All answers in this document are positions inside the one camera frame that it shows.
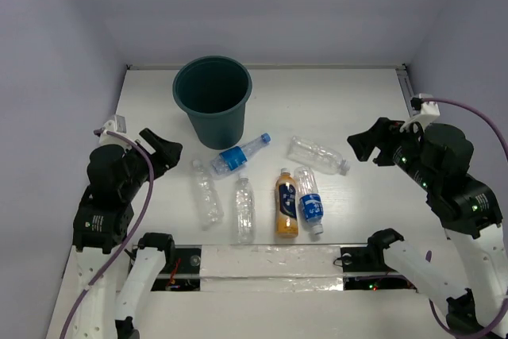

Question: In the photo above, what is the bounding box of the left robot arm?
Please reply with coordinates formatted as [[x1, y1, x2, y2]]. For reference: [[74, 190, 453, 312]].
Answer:
[[60, 127, 183, 338]]

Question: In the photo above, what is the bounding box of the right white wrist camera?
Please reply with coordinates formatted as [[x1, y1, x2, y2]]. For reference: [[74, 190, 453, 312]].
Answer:
[[400, 94, 441, 132]]

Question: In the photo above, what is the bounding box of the dark green plastic bin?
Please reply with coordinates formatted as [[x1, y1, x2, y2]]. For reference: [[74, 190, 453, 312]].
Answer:
[[172, 56, 252, 150]]

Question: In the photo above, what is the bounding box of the silver taped base panel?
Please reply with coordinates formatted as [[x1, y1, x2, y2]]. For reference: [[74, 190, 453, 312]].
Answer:
[[199, 245, 344, 293]]

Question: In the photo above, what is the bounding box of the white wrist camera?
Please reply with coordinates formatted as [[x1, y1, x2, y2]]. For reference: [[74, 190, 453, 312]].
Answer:
[[94, 114, 127, 148], [400, 94, 441, 132]]

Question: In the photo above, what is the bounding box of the orange juice bottle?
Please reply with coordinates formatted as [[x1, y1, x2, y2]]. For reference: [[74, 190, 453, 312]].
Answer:
[[275, 168, 298, 239]]

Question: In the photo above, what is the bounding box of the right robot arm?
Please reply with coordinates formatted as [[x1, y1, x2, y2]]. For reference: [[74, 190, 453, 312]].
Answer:
[[338, 117, 507, 338]]

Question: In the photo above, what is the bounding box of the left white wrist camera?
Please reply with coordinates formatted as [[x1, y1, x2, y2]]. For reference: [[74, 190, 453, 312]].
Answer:
[[94, 114, 127, 148]]

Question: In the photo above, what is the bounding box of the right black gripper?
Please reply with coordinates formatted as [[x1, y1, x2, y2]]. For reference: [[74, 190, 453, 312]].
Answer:
[[347, 114, 438, 189]]

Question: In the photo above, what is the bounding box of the clear bottle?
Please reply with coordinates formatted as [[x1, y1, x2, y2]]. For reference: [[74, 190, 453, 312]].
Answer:
[[191, 160, 224, 230], [287, 136, 350, 175], [234, 172, 256, 245]]

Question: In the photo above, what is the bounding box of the blue label bottle white cap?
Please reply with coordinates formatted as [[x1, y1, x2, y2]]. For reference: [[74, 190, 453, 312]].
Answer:
[[294, 166, 324, 236]]

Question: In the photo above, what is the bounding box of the aluminium rail right edge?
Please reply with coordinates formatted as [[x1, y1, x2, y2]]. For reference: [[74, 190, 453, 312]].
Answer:
[[395, 64, 415, 117]]

